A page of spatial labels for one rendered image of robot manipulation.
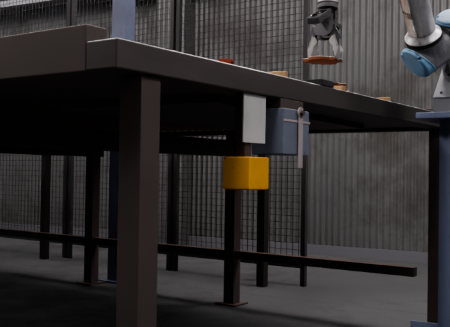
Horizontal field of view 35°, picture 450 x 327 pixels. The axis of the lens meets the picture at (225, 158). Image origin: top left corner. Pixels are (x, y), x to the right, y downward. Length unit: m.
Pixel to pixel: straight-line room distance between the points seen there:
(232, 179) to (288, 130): 0.23
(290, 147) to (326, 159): 3.96
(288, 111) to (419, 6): 0.61
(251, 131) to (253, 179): 0.12
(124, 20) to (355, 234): 2.59
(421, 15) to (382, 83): 3.45
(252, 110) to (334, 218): 4.09
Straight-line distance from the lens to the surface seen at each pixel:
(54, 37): 1.50
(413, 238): 5.60
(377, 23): 5.79
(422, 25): 2.29
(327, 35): 2.52
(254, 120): 1.75
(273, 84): 1.82
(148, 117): 1.44
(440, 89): 2.50
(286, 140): 1.83
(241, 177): 1.70
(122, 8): 4.33
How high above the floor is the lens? 0.66
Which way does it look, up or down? 1 degrees up
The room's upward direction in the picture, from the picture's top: 1 degrees clockwise
